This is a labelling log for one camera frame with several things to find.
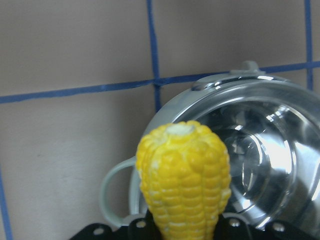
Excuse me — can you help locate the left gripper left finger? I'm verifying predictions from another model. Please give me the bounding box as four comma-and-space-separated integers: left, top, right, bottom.
120, 210, 162, 240

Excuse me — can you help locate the yellow corn cob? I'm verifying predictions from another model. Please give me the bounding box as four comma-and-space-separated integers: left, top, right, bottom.
135, 120, 231, 240

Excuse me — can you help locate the pale green cooking pot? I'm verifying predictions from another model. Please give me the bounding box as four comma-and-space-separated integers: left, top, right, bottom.
99, 60, 320, 232

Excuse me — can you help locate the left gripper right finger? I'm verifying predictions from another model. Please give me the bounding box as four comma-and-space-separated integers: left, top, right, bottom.
213, 213, 253, 240

